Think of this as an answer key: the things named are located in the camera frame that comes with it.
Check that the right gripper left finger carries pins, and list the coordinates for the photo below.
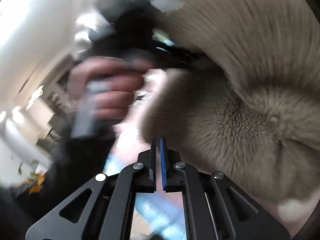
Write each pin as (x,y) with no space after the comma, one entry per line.
(103,207)

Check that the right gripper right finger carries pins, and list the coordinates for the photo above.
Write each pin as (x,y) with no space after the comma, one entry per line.
(214,206)

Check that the brown fleece jacket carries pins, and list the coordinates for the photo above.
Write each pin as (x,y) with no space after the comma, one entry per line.
(251,108)

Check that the person's left hand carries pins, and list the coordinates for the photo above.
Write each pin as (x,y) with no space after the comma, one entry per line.
(120,77)

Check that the pink patterned bed sheet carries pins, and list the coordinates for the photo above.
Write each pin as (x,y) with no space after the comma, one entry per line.
(156,213)

